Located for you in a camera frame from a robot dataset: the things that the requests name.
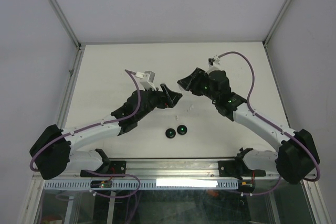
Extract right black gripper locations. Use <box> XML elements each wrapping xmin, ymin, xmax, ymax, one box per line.
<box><xmin>177</xmin><ymin>67</ymin><xmax>219</xmax><ymax>103</ymax></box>

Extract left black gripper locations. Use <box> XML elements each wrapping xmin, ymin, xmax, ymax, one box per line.
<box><xmin>135</xmin><ymin>84</ymin><xmax>182</xmax><ymax>121</ymax></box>

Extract black earbud case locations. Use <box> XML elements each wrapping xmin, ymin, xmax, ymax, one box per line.
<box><xmin>176</xmin><ymin>124</ymin><xmax>187</xmax><ymax>135</ymax></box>
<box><xmin>165</xmin><ymin>128</ymin><xmax>176</xmax><ymax>139</ymax></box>

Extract white earbud case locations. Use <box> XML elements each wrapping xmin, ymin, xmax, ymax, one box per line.
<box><xmin>178</xmin><ymin>84</ymin><xmax>185</xmax><ymax>92</ymax></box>

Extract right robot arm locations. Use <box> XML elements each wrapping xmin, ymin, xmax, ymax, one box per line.
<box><xmin>177</xmin><ymin>68</ymin><xmax>320</xmax><ymax>184</ymax></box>

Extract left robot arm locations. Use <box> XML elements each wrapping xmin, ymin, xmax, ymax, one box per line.
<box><xmin>29</xmin><ymin>84</ymin><xmax>183</xmax><ymax>180</ymax></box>

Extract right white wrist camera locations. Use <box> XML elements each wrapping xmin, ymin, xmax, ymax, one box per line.
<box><xmin>206</xmin><ymin>56</ymin><xmax>221</xmax><ymax>74</ymax></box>

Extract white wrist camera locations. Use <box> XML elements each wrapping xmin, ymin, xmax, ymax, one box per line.
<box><xmin>135</xmin><ymin>71</ymin><xmax>156</xmax><ymax>91</ymax></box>
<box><xmin>206</xmin><ymin>56</ymin><xmax>221</xmax><ymax>74</ymax></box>

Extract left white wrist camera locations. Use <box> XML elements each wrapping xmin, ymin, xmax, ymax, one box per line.
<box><xmin>135</xmin><ymin>71</ymin><xmax>156</xmax><ymax>91</ymax></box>

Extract aluminium mounting rail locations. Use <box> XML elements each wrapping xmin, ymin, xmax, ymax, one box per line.
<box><xmin>33</xmin><ymin>157</ymin><xmax>314</xmax><ymax>182</ymax></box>

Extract left aluminium frame post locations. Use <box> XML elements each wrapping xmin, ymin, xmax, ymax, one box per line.
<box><xmin>34</xmin><ymin>0</ymin><xmax>81</xmax><ymax>49</ymax></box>

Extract aluminium frame post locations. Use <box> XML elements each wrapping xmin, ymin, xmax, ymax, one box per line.
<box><xmin>263</xmin><ymin>0</ymin><xmax>309</xmax><ymax>48</ymax></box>
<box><xmin>34</xmin><ymin>0</ymin><xmax>81</xmax><ymax>49</ymax></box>

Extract white slotted cable duct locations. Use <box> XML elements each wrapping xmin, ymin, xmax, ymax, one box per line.
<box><xmin>44</xmin><ymin>178</ymin><xmax>239</xmax><ymax>191</ymax></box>

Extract right aluminium frame post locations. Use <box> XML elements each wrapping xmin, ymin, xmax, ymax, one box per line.
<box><xmin>263</xmin><ymin>0</ymin><xmax>309</xmax><ymax>48</ymax></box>

